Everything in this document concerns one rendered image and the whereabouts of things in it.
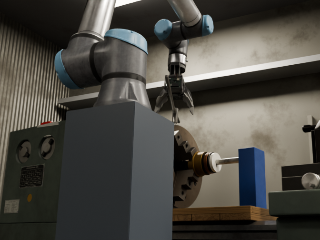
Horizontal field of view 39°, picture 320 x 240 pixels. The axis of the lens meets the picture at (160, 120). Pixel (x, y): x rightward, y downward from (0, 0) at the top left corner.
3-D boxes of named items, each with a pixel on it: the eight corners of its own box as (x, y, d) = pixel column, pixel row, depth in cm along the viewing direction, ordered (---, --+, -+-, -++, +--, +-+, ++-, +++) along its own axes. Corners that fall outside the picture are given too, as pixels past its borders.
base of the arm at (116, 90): (131, 104, 104) (133, 65, 107) (80, 112, 111) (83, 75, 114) (162, 121, 117) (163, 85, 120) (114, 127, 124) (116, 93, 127)
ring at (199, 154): (185, 150, 162) (206, 147, 157) (198, 154, 169) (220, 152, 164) (185, 175, 160) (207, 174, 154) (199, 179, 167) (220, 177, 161)
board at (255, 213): (165, 221, 144) (165, 208, 145) (221, 227, 171) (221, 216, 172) (250, 219, 126) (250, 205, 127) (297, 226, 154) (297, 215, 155)
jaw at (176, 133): (167, 163, 167) (156, 135, 164) (174, 156, 171) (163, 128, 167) (193, 160, 160) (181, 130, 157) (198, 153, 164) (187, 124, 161)
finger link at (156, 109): (146, 105, 172) (162, 87, 173) (150, 111, 177) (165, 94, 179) (153, 109, 171) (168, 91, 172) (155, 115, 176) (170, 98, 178)
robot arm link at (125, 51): (131, 68, 109) (134, 19, 113) (86, 77, 115) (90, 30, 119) (155, 85, 119) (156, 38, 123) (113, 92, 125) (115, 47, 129)
